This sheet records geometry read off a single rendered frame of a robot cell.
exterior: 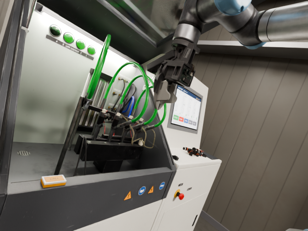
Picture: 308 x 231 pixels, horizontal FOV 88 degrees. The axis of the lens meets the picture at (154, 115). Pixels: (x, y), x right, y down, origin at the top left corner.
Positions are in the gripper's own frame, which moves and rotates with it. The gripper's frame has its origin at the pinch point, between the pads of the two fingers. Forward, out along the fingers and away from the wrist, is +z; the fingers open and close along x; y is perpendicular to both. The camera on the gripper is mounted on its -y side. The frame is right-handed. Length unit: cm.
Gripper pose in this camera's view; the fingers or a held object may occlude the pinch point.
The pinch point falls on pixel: (156, 105)
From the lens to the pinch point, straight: 52.2
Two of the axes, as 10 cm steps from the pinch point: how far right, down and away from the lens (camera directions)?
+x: 6.6, 1.6, 7.4
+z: -3.3, 9.4, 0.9
